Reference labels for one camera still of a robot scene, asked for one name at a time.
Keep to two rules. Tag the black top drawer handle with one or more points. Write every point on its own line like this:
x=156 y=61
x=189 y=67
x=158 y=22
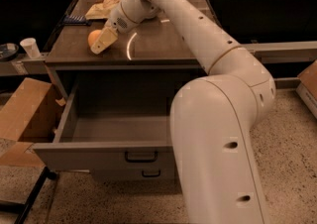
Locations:
x=141 y=157

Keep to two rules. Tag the black round dish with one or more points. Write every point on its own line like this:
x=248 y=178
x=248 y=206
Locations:
x=8 y=51

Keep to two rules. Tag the dark blue ridged object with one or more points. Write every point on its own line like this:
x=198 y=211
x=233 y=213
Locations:
x=70 y=20

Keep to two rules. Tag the brown cardboard box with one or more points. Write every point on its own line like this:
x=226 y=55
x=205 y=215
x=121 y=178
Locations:
x=29 y=116

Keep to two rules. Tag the grey drawer cabinet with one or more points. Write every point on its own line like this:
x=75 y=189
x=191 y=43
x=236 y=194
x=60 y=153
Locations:
x=154 y=44

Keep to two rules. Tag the white paper cup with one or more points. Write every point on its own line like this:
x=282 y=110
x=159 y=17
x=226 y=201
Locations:
x=31 y=48

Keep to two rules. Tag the black drawer handle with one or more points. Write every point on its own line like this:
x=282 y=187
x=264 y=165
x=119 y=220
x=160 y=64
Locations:
x=150 y=173
x=141 y=157

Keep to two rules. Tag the cardboard box at right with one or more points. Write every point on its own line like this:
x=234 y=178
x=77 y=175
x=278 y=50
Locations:
x=307 y=88

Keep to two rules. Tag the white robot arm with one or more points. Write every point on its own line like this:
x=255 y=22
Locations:
x=210 y=117

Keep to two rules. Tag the yellow chip bag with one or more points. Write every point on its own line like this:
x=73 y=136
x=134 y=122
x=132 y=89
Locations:
x=107 y=1

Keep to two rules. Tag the orange fruit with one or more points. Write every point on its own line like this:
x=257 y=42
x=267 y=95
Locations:
x=93 y=36

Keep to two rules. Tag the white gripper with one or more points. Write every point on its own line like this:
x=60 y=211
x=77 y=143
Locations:
x=118 y=20

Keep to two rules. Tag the open grey top drawer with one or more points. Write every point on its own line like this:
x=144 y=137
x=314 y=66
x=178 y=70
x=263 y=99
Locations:
x=109 y=113

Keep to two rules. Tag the black lower drawer handle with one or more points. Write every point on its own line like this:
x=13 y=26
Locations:
x=150 y=173

